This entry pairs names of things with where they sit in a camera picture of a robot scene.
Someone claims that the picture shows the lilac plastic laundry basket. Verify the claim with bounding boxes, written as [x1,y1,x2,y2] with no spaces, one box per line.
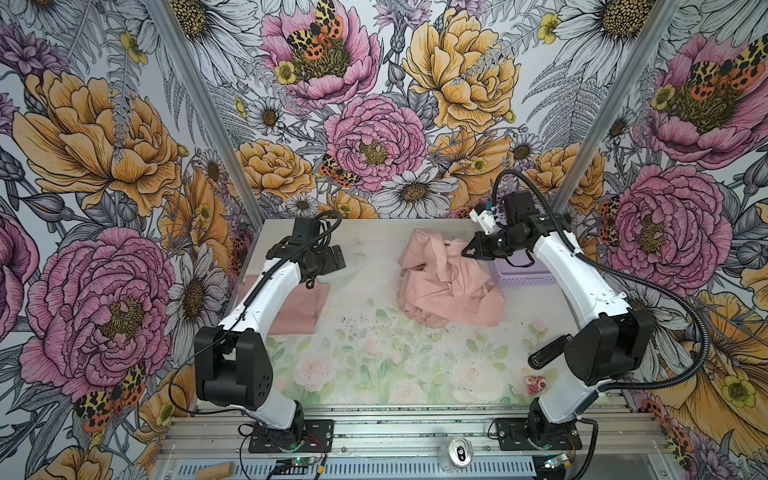
[488,250,556,287]

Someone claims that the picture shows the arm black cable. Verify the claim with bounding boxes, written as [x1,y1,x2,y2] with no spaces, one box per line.
[167,209,343,421]
[490,169,712,480]

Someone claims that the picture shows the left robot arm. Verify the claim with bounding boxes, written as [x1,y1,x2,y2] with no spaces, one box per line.
[192,210,346,451]

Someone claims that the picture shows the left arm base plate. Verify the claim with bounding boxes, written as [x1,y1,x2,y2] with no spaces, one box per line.
[247,419,335,454]

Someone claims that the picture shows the pink t-shirt with print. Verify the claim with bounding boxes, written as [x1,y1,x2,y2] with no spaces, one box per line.
[235,275,330,336]

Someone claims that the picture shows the small pink red toy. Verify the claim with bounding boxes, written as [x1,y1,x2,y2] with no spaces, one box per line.
[524,375,547,395]

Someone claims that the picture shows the black remote-like device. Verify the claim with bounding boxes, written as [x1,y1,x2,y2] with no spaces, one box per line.
[527,334,573,370]

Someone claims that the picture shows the wooden cork block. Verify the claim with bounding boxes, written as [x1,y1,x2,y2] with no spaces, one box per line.
[195,462,235,480]

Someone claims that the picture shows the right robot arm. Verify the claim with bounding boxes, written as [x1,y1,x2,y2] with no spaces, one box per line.
[462,191,653,449]

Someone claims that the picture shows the aluminium front rail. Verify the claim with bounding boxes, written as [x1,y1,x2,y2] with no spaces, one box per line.
[158,404,670,460]

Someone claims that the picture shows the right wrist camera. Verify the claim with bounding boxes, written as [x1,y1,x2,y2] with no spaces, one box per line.
[470,204,499,235]

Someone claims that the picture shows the pink shorts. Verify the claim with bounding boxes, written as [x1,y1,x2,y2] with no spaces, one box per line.
[397,229,505,329]

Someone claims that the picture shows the green circuit board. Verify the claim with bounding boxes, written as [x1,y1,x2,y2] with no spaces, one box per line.
[271,456,325,475]

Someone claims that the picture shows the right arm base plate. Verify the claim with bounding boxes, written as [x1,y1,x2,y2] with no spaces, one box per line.
[489,418,583,451]

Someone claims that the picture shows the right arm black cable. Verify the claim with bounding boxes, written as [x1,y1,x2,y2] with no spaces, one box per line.
[490,169,712,480]

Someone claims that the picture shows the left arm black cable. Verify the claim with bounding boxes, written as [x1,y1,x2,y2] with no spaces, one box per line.
[167,209,343,421]

